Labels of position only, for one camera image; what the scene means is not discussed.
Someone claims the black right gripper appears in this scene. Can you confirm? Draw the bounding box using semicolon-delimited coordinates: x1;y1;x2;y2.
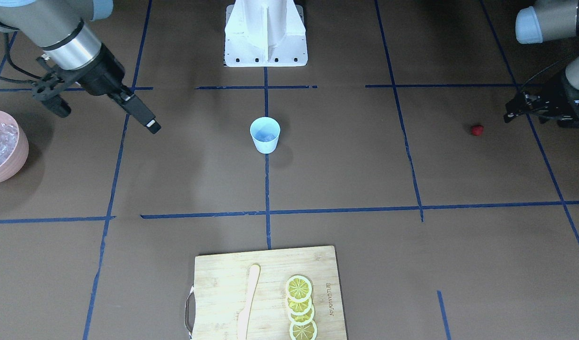
77;44;161;134

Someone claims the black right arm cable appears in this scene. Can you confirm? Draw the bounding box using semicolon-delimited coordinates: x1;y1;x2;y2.
0;28;44;81

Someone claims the lemon slice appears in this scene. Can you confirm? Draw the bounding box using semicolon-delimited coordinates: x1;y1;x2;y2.
285;297;312;316
287;307;316;326
285;275;313;303
289;321;318;340

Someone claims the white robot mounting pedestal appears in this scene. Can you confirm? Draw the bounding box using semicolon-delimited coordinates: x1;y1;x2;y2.
223;0;308;68

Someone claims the yellow plastic knife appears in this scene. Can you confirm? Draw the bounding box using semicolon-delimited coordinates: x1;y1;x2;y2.
236;264;260;340

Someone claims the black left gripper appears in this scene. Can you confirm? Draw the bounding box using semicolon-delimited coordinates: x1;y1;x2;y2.
556;76;579;129

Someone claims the red strawberry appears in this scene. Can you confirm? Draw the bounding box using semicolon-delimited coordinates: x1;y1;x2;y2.
470;125;484;137

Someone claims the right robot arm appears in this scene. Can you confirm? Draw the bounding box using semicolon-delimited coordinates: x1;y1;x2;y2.
0;0;161;134

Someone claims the lemon slice top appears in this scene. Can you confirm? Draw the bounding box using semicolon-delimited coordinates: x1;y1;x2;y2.
285;275;313;303

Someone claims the light blue cup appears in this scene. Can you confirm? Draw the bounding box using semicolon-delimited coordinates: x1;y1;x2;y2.
250;117;281;154

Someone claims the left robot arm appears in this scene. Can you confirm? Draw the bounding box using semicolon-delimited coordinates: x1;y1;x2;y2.
503;0;579;128

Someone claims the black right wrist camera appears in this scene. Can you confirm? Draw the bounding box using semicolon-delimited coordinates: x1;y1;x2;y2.
31;54;72;118

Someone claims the pile of clear ice cubes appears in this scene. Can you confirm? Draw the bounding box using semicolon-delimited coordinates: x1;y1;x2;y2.
0;123;19;166

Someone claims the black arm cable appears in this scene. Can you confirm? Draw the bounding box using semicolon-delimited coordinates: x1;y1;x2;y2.
0;28;44;81
518;52;578;95

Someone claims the wooden cutting board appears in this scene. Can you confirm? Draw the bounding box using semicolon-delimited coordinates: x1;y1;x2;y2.
186;246;348;340

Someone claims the pink bowl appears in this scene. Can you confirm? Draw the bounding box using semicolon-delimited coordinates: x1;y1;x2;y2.
0;110;29;183

